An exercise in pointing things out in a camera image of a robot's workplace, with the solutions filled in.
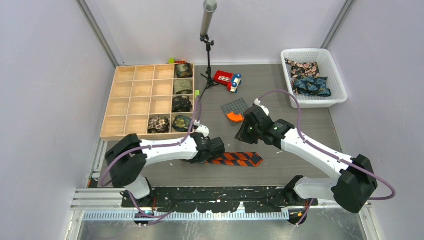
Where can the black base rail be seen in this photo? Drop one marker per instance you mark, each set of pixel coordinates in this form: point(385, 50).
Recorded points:
point(254, 199)

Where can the wooden compartment tray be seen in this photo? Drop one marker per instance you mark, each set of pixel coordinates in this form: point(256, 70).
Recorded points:
point(139, 92)

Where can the rolled black gold tie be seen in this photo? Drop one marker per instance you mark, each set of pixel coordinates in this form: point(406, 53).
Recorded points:
point(181, 104)

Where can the blue patterned tie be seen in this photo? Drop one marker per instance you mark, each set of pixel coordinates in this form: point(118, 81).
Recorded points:
point(311, 86)

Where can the white plastic basket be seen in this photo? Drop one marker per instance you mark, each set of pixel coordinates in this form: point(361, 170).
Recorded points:
point(327, 68)

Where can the rolled dark tie top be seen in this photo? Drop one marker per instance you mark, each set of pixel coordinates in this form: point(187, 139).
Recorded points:
point(183, 70)

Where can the red toy block car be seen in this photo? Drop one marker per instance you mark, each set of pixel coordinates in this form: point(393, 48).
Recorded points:
point(230, 80)

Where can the orange curved block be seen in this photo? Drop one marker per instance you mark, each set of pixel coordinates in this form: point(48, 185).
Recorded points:
point(235, 118)

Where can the pink floral dark tie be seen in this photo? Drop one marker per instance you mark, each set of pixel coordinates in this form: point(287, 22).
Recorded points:
point(305, 69)

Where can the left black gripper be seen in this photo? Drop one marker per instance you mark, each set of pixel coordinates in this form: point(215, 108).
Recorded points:
point(189, 161)

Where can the rolled blue gold flower tie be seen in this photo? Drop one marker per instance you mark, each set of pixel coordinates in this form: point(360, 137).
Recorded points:
point(181, 123)

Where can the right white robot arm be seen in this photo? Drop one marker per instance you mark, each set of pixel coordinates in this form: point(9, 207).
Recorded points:
point(345, 184)

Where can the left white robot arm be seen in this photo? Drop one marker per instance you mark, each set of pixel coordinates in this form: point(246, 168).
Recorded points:
point(127, 159)

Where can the rolled olive patterned tie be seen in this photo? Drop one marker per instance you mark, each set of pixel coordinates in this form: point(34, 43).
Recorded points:
point(183, 86)

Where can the grey microphone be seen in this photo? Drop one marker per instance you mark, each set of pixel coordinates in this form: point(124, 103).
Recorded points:
point(209, 8)

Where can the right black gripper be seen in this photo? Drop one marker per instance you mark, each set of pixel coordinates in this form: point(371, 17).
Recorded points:
point(243, 136)

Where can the rolled beige floral tie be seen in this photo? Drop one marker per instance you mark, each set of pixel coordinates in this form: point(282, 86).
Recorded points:
point(158, 125)

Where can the black tripod stand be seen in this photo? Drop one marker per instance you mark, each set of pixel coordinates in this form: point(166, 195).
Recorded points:
point(210, 83)

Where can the grey lego baseplate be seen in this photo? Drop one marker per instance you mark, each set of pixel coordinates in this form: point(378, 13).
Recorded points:
point(238, 106)

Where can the orange navy striped tie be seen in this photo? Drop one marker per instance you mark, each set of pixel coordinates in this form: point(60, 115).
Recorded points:
point(241, 159)

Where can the green and red small toys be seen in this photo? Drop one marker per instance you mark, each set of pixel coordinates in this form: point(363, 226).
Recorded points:
point(176, 61)

